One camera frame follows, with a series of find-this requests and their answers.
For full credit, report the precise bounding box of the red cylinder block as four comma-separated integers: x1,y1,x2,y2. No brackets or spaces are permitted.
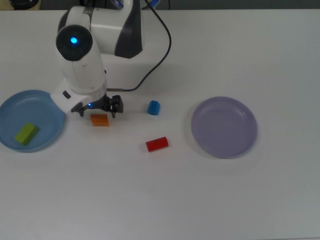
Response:
145,136,169,153

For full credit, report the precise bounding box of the small blue block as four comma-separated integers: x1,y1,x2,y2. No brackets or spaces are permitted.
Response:
146,100,161,116

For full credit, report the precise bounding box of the orange rectangular block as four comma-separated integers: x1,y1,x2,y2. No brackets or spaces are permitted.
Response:
90,113,111,127

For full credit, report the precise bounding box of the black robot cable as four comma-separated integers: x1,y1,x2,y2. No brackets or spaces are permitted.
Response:
106,0,173,92

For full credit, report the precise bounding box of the green rectangular block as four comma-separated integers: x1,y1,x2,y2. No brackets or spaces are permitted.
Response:
14,122,40,146

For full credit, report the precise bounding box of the purple plate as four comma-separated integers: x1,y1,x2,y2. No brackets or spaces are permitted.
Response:
190,96,258,159

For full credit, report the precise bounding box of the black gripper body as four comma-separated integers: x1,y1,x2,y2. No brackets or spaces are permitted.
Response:
83,96,114,112

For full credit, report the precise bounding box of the blue plate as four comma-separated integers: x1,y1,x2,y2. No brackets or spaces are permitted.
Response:
0,89,66,153

